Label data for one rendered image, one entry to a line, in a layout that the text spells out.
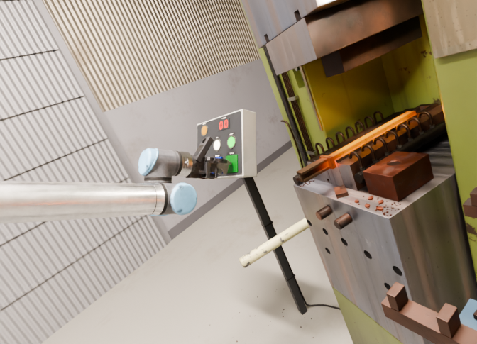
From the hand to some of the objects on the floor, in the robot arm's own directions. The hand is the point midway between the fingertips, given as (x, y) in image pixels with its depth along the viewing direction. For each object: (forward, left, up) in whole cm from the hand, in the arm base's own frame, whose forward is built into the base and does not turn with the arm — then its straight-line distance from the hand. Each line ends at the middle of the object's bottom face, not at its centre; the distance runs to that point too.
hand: (228, 162), depth 111 cm
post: (+14, +10, -102) cm, 104 cm away
